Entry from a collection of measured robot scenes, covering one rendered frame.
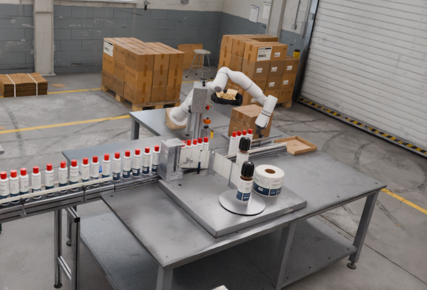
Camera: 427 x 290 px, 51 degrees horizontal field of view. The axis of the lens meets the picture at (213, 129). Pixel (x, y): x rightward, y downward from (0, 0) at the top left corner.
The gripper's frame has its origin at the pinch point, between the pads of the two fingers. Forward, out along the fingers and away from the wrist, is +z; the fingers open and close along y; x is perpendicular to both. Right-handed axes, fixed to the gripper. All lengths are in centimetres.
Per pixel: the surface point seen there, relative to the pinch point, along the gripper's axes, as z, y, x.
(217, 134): 21, -49, 7
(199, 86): -18, -5, -73
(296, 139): -2, -11, 69
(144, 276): 118, 26, -78
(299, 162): 10.8, 25.2, 36.3
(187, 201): 50, 43, -86
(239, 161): 20, 30, -39
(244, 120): -2.5, -22.2, 4.0
